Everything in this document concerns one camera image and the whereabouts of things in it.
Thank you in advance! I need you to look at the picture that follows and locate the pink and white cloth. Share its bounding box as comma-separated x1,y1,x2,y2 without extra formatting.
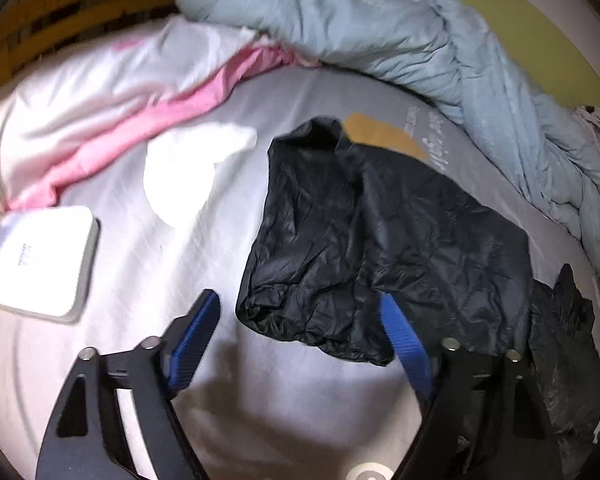
0,15,321,213

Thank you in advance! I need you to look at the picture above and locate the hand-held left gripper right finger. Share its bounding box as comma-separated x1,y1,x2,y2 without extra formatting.
380,292,563,480

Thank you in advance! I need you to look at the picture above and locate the black down jacket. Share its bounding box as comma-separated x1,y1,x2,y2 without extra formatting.
235,116,600,480

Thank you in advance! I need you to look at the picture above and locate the grey printed bed sheet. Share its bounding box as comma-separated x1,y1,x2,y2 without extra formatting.
0,67,600,480

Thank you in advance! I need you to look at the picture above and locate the white desk lamp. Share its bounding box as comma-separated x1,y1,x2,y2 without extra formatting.
0,205,101,323

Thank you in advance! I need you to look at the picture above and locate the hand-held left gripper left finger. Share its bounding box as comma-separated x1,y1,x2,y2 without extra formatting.
35,289,221,480

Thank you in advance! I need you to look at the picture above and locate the light blue duvet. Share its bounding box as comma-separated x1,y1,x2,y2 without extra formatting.
170,0,600,278

